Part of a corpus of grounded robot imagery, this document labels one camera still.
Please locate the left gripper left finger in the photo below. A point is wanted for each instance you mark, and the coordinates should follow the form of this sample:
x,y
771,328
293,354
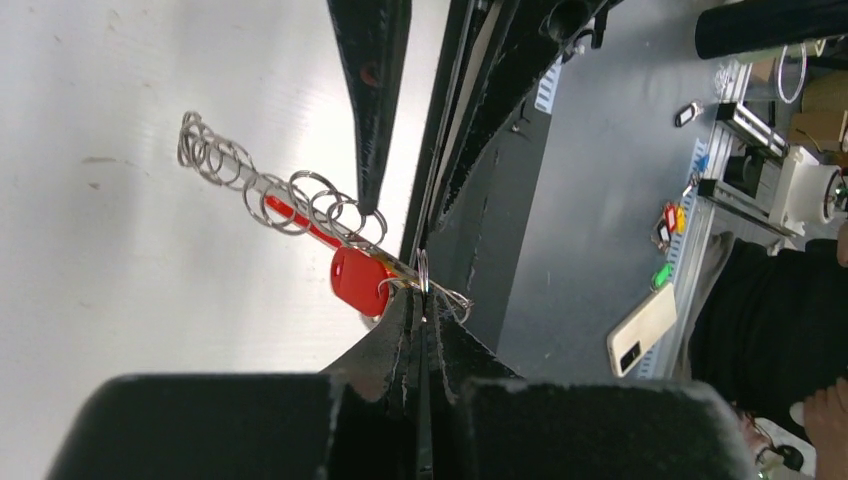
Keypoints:
x,y
352,420

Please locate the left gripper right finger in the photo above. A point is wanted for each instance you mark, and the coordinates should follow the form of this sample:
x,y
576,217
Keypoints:
x,y
489,423

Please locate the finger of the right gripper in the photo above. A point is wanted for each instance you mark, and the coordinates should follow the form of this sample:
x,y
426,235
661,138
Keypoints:
x,y
494,54
372,39

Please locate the red tag key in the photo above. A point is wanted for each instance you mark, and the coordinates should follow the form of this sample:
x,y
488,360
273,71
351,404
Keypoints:
x,y
360,281

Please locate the grey red keyring holder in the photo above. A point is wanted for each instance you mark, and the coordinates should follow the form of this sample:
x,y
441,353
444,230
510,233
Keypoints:
x,y
303,203

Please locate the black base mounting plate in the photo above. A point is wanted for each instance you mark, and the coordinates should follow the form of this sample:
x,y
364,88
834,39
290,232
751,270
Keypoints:
x,y
477,251

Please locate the white smartphone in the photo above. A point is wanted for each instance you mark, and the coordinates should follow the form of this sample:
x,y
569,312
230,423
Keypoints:
x,y
631,339

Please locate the spare black tag key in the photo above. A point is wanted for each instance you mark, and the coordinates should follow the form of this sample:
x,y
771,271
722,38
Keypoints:
x,y
688,113

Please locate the green key tag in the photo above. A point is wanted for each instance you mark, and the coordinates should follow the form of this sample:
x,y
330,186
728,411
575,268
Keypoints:
x,y
662,276

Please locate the black cylinder flashlight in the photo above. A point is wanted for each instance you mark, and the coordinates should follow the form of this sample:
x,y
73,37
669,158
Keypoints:
x,y
755,25

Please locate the spare blue tag key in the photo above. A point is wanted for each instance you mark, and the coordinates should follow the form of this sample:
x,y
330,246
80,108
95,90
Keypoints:
x,y
699,167

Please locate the spare key tag bundle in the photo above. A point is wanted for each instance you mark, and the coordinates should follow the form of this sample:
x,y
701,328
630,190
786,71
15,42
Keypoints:
x,y
672,221

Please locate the white motor fixture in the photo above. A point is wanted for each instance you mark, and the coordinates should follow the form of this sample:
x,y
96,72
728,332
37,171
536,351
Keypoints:
x,y
807,192

